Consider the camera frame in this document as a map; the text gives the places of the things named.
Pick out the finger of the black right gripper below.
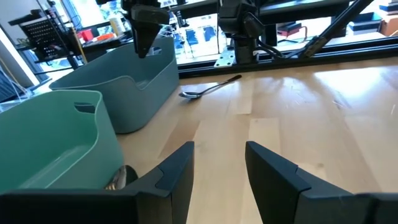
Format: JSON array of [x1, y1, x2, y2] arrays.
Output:
[[133, 24, 147, 58], [145, 23, 164, 58]]

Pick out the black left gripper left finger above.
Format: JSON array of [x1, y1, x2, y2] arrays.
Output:
[[0, 141, 195, 224]]

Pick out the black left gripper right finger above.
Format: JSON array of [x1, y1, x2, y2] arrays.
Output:
[[245, 141, 398, 224]]

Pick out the glossy black spoon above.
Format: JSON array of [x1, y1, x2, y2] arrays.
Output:
[[104, 164, 139, 191]]

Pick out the iridescent purple-blue spoon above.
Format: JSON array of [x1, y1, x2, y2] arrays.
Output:
[[178, 74, 243, 100]]

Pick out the pale bottle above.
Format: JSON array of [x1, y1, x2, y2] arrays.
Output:
[[108, 17, 125, 37]]

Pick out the red box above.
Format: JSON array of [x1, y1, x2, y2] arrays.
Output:
[[80, 29, 95, 42]]

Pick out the blue-grey plastic bin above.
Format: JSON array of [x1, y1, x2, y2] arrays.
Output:
[[49, 36, 180, 134]]

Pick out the perforated silver mounting plate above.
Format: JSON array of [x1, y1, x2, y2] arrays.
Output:
[[213, 47, 236, 68]]

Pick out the teal plastic bin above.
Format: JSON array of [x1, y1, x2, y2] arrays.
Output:
[[0, 89, 125, 195]]

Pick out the black pegboard rack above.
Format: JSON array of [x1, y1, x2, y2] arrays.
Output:
[[8, 8, 82, 70]]

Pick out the dark stacked boxes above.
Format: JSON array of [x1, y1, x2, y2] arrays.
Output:
[[348, 11, 383, 35]]

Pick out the brown cardboard box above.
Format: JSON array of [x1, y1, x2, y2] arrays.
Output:
[[379, 14, 398, 37]]

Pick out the black aluminium table frame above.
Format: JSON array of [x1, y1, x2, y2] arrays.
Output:
[[177, 0, 398, 79]]

